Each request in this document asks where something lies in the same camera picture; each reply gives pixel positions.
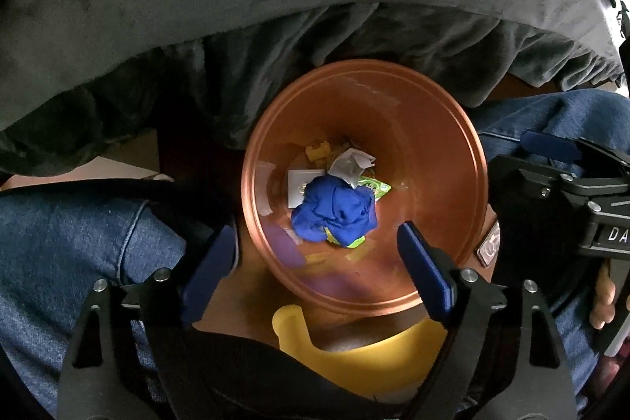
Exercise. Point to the brown slipper with white logo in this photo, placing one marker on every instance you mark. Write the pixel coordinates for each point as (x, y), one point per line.
(488, 244)

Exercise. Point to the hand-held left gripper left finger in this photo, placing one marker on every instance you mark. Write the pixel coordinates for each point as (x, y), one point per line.
(209, 270)

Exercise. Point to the person's right jeans leg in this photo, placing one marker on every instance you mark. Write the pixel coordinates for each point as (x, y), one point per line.
(531, 115)

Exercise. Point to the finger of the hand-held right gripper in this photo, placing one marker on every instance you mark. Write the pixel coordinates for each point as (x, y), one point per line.
(551, 147)

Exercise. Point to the yellow plastic slipper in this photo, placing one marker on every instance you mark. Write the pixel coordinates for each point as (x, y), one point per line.
(354, 361)

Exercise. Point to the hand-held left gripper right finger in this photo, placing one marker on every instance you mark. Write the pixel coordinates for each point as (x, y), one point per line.
(428, 270)

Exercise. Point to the blue cloth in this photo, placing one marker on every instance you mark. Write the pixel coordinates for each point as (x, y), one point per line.
(337, 208)

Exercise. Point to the person's right hand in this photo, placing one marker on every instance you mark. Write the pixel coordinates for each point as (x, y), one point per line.
(604, 297)

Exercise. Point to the clear wrapper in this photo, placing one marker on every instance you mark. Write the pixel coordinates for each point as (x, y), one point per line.
(350, 166)

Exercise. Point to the yellow plastic toy piece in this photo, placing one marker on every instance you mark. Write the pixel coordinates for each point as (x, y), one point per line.
(316, 153)

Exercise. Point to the orange plastic bin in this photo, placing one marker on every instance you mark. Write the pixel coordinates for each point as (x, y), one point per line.
(433, 144)

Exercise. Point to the green plastic bag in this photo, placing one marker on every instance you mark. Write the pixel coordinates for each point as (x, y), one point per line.
(344, 240)

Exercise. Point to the silver square box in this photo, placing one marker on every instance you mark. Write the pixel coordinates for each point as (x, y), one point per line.
(299, 188)

